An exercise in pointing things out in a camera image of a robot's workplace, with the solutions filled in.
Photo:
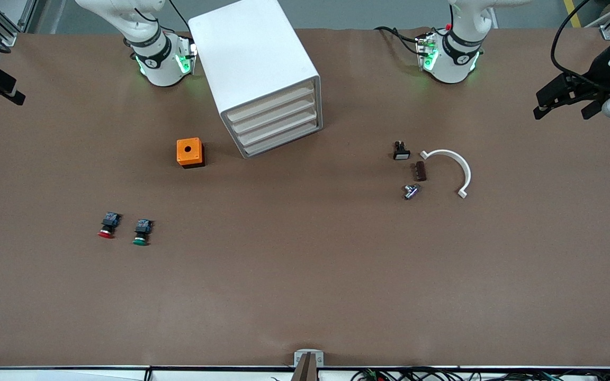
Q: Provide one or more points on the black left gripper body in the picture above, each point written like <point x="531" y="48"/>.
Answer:
<point x="599" y="73"/>

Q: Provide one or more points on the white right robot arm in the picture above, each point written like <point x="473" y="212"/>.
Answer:
<point x="159" y="69"/>

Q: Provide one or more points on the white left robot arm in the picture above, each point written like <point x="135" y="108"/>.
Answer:
<point x="453" y="63"/>

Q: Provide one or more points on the red mushroom push button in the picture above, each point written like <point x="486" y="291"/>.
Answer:
<point x="110" y="219"/>

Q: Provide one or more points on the green mushroom push button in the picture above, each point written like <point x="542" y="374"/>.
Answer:
<point x="142" y="227"/>

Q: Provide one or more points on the brown terminal block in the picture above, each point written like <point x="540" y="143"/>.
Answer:
<point x="421" y="172"/>

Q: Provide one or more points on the chrome metal fitting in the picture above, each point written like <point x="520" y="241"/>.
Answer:
<point x="411" y="192"/>

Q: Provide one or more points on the brown table mat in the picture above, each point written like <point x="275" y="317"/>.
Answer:
<point x="305" y="275"/>

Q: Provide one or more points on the white curved plastic bracket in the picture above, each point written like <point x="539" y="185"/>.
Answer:
<point x="467" y="174"/>

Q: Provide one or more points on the small black white switch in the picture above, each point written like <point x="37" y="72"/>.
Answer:
<point x="401" y="153"/>

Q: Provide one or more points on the orange button enclosure box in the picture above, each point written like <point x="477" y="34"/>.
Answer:
<point x="188" y="151"/>

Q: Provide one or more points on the white table edge rail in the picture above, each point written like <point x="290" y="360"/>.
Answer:
<point x="45" y="374"/>

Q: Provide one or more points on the grey metal bracket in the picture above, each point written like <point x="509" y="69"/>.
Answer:
<point x="308" y="365"/>

